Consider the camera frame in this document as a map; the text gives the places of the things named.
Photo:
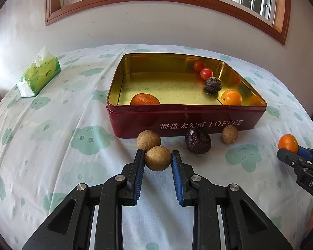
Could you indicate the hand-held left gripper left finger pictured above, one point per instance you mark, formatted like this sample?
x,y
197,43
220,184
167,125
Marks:
x,y
139,177

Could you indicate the red cherry tomato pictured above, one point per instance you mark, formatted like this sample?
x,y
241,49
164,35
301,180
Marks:
x,y
206,73

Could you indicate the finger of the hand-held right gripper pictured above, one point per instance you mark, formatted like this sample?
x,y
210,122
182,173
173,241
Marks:
x,y
289,158
306,153

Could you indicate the dark wrinkled passion fruit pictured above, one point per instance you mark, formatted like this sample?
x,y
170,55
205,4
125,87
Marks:
x,y
198,141
213,84

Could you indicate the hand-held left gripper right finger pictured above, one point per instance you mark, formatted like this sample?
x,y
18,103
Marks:
x,y
176,179

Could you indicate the red and gold tin box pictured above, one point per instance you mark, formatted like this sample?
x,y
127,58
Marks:
x,y
135,125

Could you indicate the green tissue pack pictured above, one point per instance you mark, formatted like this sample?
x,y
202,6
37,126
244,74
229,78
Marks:
x,y
39,75

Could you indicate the mandarin orange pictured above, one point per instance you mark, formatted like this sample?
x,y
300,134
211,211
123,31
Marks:
x,y
232,97
288,142
145,100

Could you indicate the brown longan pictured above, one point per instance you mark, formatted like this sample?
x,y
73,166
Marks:
x,y
157,158
147,139
229,134

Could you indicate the cloud print tablecloth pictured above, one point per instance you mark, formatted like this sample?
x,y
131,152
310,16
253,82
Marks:
x,y
54,140

